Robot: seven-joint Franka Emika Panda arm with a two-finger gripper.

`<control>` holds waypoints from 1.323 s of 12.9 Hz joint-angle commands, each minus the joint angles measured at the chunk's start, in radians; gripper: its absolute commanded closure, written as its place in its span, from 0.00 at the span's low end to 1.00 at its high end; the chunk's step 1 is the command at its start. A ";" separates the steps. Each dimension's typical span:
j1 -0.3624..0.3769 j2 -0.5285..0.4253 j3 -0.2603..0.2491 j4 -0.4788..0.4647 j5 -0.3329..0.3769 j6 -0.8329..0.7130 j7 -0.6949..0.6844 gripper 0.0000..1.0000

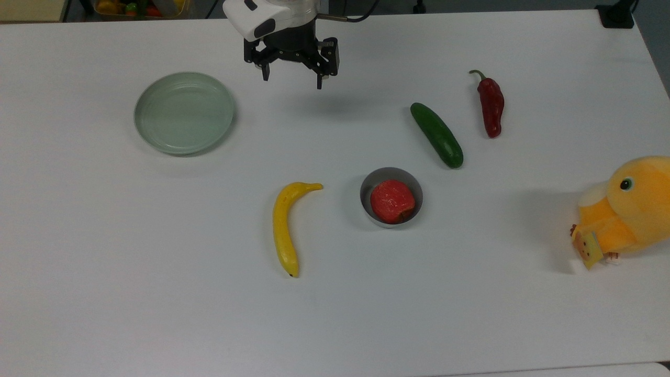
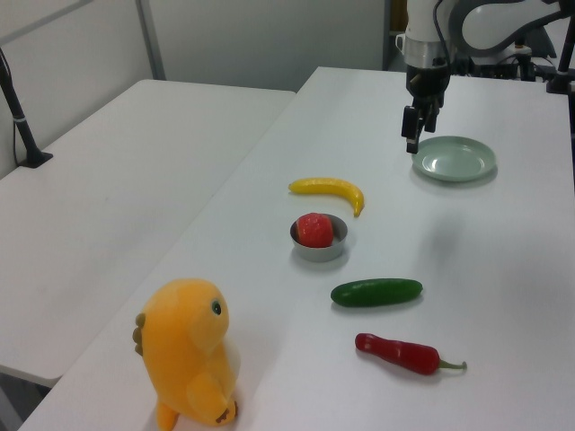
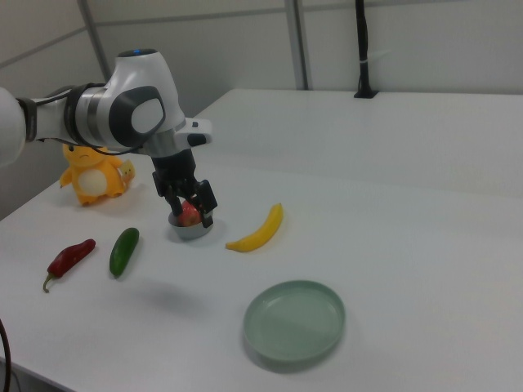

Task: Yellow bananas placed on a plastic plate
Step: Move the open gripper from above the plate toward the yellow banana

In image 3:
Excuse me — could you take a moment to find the green cucumber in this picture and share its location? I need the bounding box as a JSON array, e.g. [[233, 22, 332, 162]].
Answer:
[[109, 227, 141, 278]]

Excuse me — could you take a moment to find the dark cable at table edge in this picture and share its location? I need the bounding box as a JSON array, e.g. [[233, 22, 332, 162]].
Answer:
[[0, 317, 14, 392]]

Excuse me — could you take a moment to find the small grey bowl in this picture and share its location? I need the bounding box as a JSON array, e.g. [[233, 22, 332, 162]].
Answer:
[[168, 212, 216, 241]]

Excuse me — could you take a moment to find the red apple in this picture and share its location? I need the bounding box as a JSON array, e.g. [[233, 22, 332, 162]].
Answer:
[[177, 199, 203, 228]]

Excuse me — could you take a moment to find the yellow plush toy tag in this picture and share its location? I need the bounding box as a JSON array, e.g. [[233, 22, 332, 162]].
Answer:
[[118, 159, 136, 184]]

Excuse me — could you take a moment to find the black table clamp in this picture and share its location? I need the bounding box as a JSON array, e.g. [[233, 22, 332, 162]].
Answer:
[[353, 0, 380, 100]]

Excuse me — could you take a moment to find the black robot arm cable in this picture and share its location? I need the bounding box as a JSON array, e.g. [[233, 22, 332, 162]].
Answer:
[[34, 83, 149, 157]]

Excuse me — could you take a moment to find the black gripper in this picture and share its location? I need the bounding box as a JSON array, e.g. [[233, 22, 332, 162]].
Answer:
[[150, 149, 218, 229]]

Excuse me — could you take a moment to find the orange plush toy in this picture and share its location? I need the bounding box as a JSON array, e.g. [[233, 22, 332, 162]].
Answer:
[[59, 142, 124, 207]]

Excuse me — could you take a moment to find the red chili pepper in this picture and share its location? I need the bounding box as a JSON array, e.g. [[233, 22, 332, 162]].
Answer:
[[42, 238, 97, 293]]

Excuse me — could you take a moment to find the yellow banana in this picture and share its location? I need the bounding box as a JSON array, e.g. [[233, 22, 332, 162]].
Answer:
[[225, 203, 284, 253]]

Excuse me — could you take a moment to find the pale green plastic plate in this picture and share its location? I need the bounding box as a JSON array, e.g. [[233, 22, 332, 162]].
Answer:
[[244, 279, 346, 363]]

